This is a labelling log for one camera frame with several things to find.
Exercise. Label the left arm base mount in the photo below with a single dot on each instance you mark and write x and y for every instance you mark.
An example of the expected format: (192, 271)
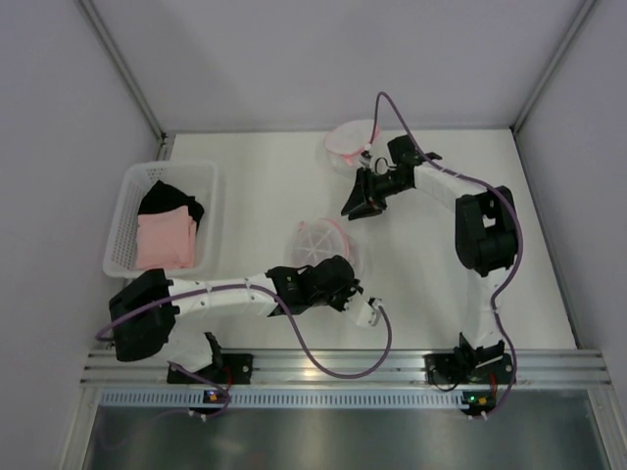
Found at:
(232, 368)

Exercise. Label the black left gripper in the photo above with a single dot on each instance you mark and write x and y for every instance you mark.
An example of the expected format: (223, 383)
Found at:
(340, 282)

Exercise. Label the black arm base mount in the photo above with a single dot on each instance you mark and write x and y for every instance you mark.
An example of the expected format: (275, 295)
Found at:
(448, 369)

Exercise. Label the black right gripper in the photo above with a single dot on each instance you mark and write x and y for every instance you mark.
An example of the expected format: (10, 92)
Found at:
(367, 189)

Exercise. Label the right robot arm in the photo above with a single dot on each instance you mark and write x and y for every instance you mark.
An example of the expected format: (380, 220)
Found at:
(485, 235)

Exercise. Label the perforated cable tray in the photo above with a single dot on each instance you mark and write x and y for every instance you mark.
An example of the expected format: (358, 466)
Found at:
(294, 398)

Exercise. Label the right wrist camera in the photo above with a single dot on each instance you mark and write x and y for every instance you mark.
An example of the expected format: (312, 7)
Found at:
(366, 157)

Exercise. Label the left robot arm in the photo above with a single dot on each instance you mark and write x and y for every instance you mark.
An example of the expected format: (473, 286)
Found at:
(158, 316)

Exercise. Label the pink-trimmed mesh laundry bag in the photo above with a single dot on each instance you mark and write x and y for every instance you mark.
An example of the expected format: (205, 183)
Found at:
(345, 144)

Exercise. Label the black garment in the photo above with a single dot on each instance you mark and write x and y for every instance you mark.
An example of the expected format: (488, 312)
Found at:
(163, 197)

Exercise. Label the pink garment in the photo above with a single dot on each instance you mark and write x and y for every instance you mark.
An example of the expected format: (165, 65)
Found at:
(166, 240)

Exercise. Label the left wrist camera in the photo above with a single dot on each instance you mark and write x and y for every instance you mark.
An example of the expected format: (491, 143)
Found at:
(364, 311)

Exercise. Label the aluminium rail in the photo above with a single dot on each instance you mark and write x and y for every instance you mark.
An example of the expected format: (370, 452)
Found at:
(536, 369)

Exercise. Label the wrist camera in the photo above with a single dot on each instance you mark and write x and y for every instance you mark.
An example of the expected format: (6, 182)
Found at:
(364, 311)
(366, 157)

